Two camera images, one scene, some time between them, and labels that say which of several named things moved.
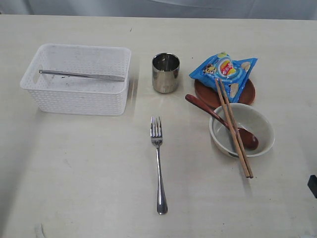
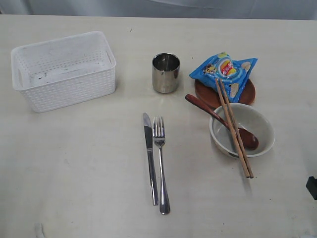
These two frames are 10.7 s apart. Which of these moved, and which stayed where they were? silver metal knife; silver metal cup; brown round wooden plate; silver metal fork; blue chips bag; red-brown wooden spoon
Moved: silver metal fork; silver metal knife
Stayed: brown round wooden plate; red-brown wooden spoon; blue chips bag; silver metal cup
